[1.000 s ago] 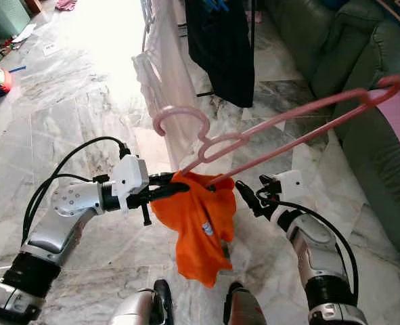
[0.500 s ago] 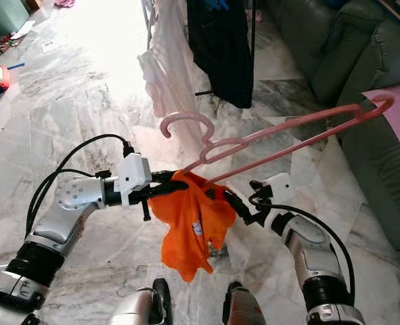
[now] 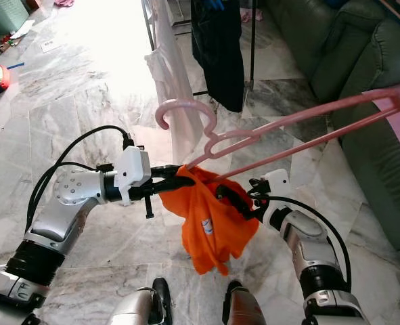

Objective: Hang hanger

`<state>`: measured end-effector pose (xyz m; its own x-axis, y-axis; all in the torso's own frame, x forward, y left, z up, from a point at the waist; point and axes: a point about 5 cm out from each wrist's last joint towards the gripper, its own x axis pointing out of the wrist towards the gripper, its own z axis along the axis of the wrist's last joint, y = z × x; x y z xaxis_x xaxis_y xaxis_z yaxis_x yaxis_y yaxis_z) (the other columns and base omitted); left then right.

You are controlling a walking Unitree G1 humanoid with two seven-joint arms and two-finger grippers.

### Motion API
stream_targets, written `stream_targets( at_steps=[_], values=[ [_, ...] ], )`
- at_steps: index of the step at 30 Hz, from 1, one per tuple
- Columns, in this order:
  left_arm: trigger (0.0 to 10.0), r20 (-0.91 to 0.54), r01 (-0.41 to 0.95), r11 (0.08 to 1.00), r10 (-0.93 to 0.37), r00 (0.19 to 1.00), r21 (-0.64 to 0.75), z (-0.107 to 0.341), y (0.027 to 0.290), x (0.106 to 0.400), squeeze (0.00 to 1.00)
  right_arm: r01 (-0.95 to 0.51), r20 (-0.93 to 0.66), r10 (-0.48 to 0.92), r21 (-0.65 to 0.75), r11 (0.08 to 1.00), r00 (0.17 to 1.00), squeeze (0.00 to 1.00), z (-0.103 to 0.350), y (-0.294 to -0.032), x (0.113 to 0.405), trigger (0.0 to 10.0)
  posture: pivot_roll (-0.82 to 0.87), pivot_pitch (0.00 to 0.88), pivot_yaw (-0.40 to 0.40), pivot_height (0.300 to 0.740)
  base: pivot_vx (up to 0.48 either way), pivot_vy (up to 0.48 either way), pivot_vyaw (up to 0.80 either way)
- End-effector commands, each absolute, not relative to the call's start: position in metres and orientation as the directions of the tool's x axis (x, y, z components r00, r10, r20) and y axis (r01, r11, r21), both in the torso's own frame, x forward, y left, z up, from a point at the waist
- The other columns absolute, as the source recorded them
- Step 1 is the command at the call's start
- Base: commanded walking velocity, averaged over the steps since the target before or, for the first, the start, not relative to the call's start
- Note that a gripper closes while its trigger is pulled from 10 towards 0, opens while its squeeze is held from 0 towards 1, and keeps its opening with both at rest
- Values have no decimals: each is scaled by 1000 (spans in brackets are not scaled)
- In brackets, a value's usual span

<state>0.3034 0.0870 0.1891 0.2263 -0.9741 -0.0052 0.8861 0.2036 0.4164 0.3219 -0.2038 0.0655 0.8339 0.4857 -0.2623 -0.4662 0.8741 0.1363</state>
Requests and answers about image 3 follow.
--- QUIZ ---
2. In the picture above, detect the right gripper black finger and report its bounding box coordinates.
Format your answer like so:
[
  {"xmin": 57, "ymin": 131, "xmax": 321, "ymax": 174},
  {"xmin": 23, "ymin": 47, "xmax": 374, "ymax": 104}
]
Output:
[{"xmin": 215, "ymin": 183, "xmax": 254, "ymax": 221}]

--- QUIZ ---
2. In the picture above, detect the orange garment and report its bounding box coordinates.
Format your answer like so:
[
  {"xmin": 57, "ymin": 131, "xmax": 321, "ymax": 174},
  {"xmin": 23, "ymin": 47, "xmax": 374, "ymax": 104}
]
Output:
[{"xmin": 159, "ymin": 165, "xmax": 260, "ymax": 277}]

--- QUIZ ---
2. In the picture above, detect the reddish pink clothes hanger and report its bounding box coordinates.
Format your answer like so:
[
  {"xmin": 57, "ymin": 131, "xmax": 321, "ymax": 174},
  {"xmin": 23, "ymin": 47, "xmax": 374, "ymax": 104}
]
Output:
[{"xmin": 154, "ymin": 87, "xmax": 400, "ymax": 187}]

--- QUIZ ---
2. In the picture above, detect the blue clothes hanger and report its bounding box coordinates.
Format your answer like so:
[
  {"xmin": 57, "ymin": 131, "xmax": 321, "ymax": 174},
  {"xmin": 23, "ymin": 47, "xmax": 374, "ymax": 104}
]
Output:
[{"xmin": 203, "ymin": 0, "xmax": 227, "ymax": 11}]

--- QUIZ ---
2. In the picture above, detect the cream long garment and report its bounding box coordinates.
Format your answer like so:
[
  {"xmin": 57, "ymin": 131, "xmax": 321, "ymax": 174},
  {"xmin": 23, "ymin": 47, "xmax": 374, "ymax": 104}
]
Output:
[{"xmin": 144, "ymin": 0, "xmax": 204, "ymax": 163}]

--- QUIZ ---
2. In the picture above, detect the robot right leg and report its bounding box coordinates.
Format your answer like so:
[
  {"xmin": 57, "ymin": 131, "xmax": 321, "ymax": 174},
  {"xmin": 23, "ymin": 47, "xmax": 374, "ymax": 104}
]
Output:
[{"xmin": 221, "ymin": 280, "xmax": 268, "ymax": 325}]

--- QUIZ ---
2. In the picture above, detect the robot leg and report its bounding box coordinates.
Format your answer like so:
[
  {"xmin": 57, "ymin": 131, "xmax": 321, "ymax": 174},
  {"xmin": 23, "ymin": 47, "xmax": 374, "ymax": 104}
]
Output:
[
  {"xmin": 221, "ymin": 280, "xmax": 268, "ymax": 325},
  {"xmin": 106, "ymin": 276, "xmax": 173, "ymax": 325}
]

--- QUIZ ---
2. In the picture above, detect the robot left leg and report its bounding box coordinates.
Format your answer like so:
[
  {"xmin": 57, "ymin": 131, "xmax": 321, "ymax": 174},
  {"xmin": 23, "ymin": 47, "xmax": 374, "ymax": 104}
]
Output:
[{"xmin": 106, "ymin": 276, "xmax": 173, "ymax": 325}]

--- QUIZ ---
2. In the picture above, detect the black garment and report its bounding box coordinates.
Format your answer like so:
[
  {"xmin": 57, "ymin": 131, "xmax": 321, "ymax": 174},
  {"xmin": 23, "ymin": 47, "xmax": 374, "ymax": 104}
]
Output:
[{"xmin": 190, "ymin": 0, "xmax": 246, "ymax": 112}]

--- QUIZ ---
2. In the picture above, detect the black metal drying rack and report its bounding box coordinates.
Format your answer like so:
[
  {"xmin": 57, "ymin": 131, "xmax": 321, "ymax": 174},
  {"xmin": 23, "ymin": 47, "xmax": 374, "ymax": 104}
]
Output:
[{"xmin": 141, "ymin": 0, "xmax": 258, "ymax": 95}]

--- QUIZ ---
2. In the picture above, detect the green leather sofa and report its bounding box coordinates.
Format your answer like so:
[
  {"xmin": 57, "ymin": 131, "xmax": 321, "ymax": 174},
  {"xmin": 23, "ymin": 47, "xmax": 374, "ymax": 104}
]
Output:
[{"xmin": 264, "ymin": 0, "xmax": 400, "ymax": 292}]

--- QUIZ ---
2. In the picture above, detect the white paper sheet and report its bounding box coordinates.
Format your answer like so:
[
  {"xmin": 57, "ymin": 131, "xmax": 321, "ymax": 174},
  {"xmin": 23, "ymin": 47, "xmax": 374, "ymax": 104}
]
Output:
[{"xmin": 10, "ymin": 20, "xmax": 36, "ymax": 39}]

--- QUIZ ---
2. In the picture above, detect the green cabinet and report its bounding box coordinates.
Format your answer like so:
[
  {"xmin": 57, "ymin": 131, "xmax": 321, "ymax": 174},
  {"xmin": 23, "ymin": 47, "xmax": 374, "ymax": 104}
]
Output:
[{"xmin": 0, "ymin": 0, "xmax": 31, "ymax": 36}]

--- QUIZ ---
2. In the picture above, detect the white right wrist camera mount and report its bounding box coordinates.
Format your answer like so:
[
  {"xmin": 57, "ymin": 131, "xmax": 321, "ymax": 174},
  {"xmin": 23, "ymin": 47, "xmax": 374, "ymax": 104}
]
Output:
[{"xmin": 263, "ymin": 169, "xmax": 290, "ymax": 204}]

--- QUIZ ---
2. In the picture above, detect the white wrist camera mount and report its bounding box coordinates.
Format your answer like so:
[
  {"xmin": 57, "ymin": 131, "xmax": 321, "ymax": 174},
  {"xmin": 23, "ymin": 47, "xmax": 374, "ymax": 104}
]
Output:
[
  {"xmin": 263, "ymin": 169, "xmax": 290, "ymax": 204},
  {"xmin": 115, "ymin": 146, "xmax": 152, "ymax": 206}
]

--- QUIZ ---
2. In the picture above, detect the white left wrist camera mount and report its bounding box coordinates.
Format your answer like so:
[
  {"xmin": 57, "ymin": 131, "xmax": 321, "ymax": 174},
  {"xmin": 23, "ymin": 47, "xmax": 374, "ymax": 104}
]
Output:
[{"xmin": 115, "ymin": 146, "xmax": 152, "ymax": 206}]

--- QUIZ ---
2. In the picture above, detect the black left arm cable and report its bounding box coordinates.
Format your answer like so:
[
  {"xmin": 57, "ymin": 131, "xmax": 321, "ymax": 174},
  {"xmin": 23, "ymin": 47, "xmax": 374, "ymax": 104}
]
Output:
[{"xmin": 26, "ymin": 125, "xmax": 136, "ymax": 234}]

